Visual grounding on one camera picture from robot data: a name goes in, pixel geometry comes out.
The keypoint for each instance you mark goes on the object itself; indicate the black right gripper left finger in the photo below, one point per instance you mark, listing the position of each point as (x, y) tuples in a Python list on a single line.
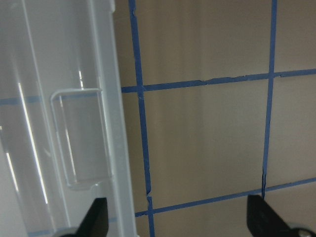
[(96, 221)]

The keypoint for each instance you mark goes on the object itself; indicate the clear plastic box lid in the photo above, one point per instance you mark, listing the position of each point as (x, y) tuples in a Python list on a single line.
[(63, 142)]

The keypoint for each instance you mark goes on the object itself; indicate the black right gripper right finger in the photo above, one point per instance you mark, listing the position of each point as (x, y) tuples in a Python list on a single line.
[(262, 220)]

